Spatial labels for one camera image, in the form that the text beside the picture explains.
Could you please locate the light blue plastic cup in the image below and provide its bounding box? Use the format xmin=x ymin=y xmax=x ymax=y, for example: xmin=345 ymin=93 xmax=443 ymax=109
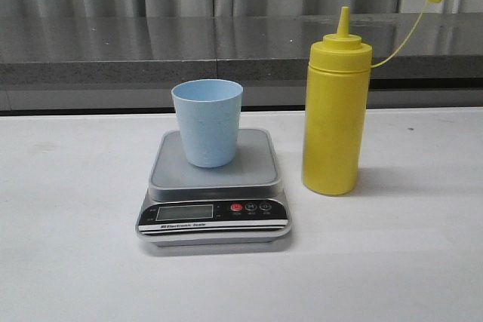
xmin=171 ymin=79 xmax=243 ymax=168

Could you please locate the yellow squeeze bottle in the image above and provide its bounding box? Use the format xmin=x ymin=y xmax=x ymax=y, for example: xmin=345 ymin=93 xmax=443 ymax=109
xmin=302 ymin=0 xmax=446 ymax=196

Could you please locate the silver electronic kitchen scale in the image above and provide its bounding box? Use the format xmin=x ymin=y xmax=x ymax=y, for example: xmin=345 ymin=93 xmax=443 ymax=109
xmin=136 ymin=128 xmax=292 ymax=247

